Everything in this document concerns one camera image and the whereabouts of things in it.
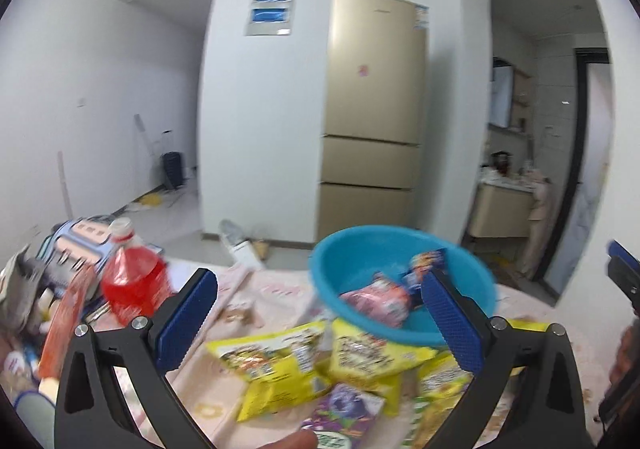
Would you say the black-framed glass door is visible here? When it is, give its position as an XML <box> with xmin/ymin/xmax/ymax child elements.
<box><xmin>542</xmin><ymin>48</ymin><xmax>611</xmax><ymax>300</ymax></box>

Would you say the mop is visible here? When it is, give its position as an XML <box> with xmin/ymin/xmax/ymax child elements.
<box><xmin>132</xmin><ymin>113</ymin><xmax>166</xmax><ymax>180</ymax></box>

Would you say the silver foil bag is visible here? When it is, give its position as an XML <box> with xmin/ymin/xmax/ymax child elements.
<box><xmin>0</xmin><ymin>244</ymin><xmax>51</xmax><ymax>330</ymax></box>

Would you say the wooden wall shelf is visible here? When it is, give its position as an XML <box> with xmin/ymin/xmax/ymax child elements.
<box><xmin>512</xmin><ymin>69</ymin><xmax>533</xmax><ymax>132</ymax></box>

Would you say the gold refrigerator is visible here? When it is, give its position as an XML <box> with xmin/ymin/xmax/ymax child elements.
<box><xmin>316</xmin><ymin>0</ymin><xmax>431</xmax><ymax>246</ymax></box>

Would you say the beige vanity cabinet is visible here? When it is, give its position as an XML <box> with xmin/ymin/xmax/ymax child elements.
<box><xmin>467</xmin><ymin>179</ymin><xmax>536</xmax><ymax>237</ymax></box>

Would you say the yellow busy-print snack packet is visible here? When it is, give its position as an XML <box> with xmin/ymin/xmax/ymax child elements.
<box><xmin>205</xmin><ymin>321</ymin><xmax>333</xmax><ymax>422</ymax></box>

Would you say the pink printed blanket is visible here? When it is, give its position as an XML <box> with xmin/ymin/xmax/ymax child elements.
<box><xmin>75</xmin><ymin>259</ymin><xmax>616</xmax><ymax>449</ymax></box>

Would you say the blue plastic basin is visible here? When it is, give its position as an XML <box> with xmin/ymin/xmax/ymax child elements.
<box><xmin>307</xmin><ymin>225</ymin><xmax>499</xmax><ymax>347</ymax></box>

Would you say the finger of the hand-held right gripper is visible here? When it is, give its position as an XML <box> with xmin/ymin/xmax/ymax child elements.
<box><xmin>606</xmin><ymin>239</ymin><xmax>640</xmax><ymax>317</ymax></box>

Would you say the clear plastic bag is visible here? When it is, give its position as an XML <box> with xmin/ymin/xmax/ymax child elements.
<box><xmin>219</xmin><ymin>219</ymin><xmax>248</xmax><ymax>242</ymax></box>

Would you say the wooden stick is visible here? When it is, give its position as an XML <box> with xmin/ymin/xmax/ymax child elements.
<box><xmin>56</xmin><ymin>152</ymin><xmax>71</xmax><ymax>222</ymax></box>

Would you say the hanging beige towel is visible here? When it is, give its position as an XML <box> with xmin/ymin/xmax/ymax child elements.
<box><xmin>520</xmin><ymin>169</ymin><xmax>556</xmax><ymax>280</ymax></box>

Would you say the blue and white printed box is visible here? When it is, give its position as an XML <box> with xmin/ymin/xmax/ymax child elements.
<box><xmin>37</xmin><ymin>215</ymin><xmax>123</xmax><ymax>290</ymax></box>

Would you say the wall mirror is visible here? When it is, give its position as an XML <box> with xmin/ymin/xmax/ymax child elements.
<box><xmin>489</xmin><ymin>60</ymin><xmax>516</xmax><ymax>130</ymax></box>

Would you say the yellow potato chips packet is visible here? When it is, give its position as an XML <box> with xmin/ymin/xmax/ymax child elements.
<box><xmin>320</xmin><ymin>318</ymin><xmax>438</xmax><ymax>417</ymax></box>

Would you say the dark suitcase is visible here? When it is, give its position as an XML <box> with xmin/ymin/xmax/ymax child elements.
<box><xmin>161</xmin><ymin>129</ymin><xmax>185</xmax><ymax>191</ymax></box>

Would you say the wall electrical panel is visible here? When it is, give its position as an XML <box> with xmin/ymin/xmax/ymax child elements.
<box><xmin>243</xmin><ymin>0</ymin><xmax>298</xmax><ymax>37</ymax></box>

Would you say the pink snack packet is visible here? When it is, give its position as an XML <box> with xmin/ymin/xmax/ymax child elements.
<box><xmin>340</xmin><ymin>273</ymin><xmax>426</xmax><ymax>329</ymax></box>

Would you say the purple snack packet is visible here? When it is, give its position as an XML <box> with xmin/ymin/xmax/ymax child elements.
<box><xmin>300</xmin><ymin>383</ymin><xmax>387</xmax><ymax>449</ymax></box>

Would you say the orange snack packet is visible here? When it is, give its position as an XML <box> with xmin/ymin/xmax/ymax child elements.
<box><xmin>39</xmin><ymin>261</ymin><xmax>98</xmax><ymax>380</ymax></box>

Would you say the blue snack packet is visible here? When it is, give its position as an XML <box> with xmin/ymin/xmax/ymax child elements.
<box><xmin>402</xmin><ymin>248</ymin><xmax>448</xmax><ymax>310</ymax></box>

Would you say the person's right hand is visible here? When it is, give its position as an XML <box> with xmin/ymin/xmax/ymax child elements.
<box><xmin>611</xmin><ymin>326</ymin><xmax>640</xmax><ymax>380</ymax></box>

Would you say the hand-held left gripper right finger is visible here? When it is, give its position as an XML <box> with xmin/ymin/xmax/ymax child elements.
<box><xmin>415</xmin><ymin>269</ymin><xmax>588</xmax><ymax>449</ymax></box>

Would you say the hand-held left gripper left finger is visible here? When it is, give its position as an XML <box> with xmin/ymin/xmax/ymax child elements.
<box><xmin>55</xmin><ymin>268</ymin><xmax>221</xmax><ymax>449</ymax></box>

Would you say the red drink bottle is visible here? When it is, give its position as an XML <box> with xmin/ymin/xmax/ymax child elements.
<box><xmin>100</xmin><ymin>216</ymin><xmax>171</xmax><ymax>327</ymax></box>

